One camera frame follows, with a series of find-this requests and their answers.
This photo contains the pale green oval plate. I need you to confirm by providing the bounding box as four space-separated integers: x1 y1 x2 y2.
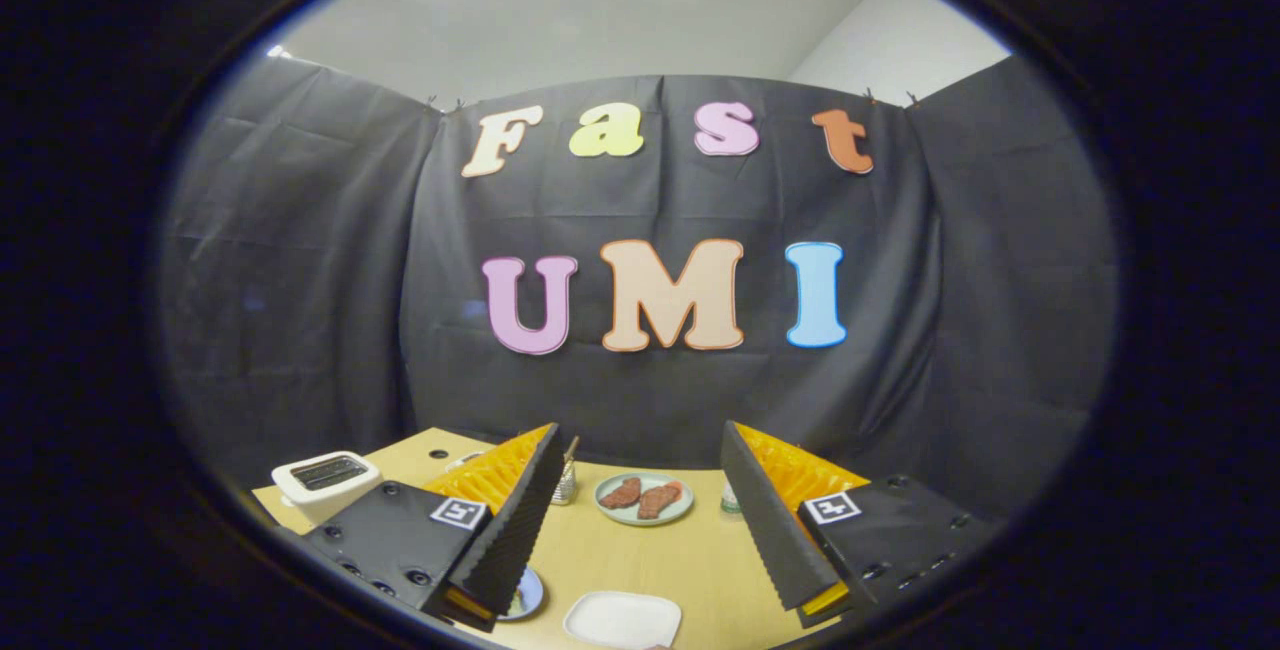
594 471 695 527

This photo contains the blue plate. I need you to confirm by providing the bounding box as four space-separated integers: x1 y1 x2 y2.
497 567 545 622

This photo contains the white rectangular plate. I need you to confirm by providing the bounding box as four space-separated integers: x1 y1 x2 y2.
562 590 683 650

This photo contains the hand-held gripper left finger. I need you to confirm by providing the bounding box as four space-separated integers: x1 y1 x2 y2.
300 422 567 633

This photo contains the white toaster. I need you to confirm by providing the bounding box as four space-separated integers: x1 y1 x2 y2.
271 451 383 527

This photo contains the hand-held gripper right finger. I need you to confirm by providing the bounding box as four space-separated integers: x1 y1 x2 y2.
720 420 1001 629

